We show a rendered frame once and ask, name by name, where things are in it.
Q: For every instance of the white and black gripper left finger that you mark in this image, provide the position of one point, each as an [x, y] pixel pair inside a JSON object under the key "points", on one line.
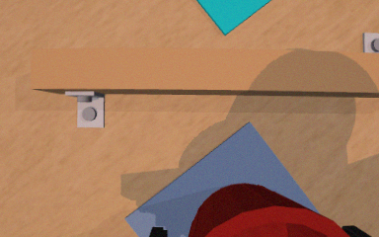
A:
{"points": [[158, 232]]}

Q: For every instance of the dark red cup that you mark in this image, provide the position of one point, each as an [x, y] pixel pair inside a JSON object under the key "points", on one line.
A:
{"points": [[236, 207]]}

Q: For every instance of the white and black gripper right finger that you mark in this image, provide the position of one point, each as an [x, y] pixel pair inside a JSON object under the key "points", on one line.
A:
{"points": [[353, 231]]}

